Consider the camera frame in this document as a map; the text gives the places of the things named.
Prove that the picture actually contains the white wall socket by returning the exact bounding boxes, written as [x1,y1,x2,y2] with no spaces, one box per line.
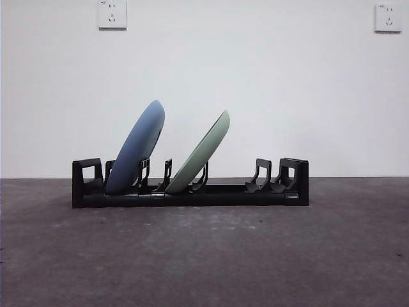
[374,3,403,33]
[98,0,128,31]

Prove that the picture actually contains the green round plate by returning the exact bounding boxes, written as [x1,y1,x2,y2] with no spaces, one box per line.
[164,110,231,194]

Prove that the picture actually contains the black plastic plate rack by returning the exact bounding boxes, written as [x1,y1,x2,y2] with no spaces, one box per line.
[72,157,310,209]

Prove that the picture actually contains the blue round plate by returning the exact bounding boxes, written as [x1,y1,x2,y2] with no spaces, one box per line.
[105,99,166,195]

